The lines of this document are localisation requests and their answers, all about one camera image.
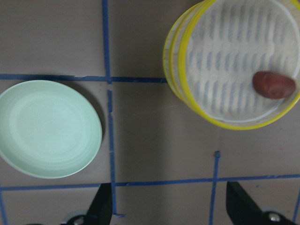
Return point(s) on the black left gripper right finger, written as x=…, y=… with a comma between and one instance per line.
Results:
x=242, y=209

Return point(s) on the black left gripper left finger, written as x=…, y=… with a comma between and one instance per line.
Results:
x=100, y=211

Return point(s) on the reddish brown bun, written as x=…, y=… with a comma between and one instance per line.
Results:
x=272, y=85

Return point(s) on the yellow steamer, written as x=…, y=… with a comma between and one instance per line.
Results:
x=213, y=50

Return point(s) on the light green plate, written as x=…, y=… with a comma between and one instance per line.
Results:
x=47, y=129

